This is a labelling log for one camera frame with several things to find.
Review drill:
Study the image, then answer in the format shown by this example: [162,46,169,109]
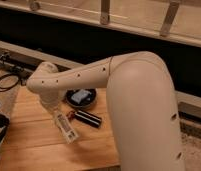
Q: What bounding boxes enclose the black coiled cable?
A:
[0,73,23,93]

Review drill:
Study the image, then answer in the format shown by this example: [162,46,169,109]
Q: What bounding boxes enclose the blue sponge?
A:
[71,89,90,103]

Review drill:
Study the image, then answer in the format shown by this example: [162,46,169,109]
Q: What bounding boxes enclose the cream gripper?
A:
[40,91,64,111]

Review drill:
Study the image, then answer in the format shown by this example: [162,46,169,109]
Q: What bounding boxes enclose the black round bowl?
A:
[65,89,96,108]

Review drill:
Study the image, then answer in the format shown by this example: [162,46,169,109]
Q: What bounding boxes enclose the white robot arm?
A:
[27,51,185,171]

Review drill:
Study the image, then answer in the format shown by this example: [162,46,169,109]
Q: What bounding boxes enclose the white plastic bottle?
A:
[55,111,78,143]

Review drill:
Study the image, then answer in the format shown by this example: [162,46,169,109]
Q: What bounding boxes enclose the red small tool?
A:
[66,111,75,120]

